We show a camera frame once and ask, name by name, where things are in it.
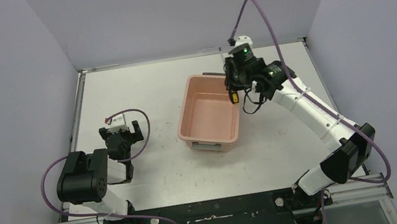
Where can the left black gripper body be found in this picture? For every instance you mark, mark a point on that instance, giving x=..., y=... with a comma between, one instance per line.
x=120, y=135

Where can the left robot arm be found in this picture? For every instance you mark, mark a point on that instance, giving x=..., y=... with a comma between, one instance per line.
x=85, y=177

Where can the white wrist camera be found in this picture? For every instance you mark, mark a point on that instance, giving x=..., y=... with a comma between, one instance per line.
x=240, y=40
x=117, y=123

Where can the pink plastic bin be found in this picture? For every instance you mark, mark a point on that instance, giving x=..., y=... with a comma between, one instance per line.
x=209, y=121

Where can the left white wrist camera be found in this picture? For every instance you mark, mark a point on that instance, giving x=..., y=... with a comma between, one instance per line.
x=117, y=123

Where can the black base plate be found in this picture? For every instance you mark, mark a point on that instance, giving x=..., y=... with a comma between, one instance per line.
x=280, y=206

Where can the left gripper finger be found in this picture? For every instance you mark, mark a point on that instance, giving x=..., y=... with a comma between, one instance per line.
x=136, y=135
x=103, y=133

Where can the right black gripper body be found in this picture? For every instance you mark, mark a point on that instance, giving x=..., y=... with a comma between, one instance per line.
x=238, y=78

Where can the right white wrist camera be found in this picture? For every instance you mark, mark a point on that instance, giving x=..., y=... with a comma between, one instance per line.
x=240, y=40

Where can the black yellow screwdriver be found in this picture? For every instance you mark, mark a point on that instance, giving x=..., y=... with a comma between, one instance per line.
x=233, y=96

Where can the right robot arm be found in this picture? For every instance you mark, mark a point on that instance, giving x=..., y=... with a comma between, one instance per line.
x=348, y=142

